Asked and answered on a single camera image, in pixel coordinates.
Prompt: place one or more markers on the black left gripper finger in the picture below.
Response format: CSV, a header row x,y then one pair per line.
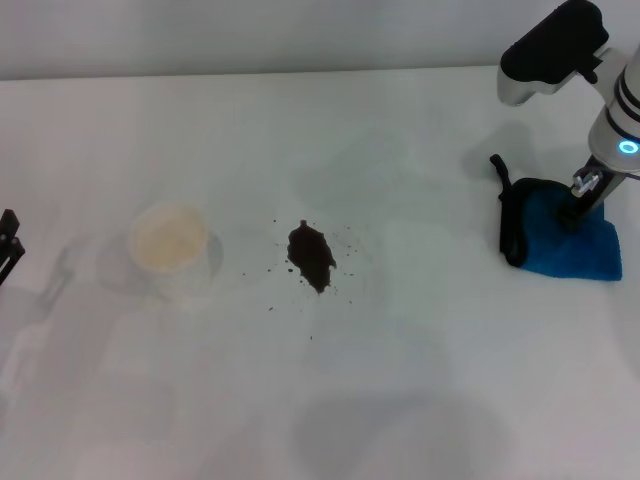
x,y
11,245

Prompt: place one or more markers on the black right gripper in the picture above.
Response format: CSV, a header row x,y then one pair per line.
x,y
592,192

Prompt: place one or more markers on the blue rag with black trim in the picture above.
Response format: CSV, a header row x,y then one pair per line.
x,y
575,250

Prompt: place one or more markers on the white paper cup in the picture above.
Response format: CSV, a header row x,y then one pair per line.
x,y
170,250

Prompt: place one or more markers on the black liquid stain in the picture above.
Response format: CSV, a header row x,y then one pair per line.
x,y
311,255

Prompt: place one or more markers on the black and white wrist camera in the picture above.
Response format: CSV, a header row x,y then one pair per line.
x,y
550,50

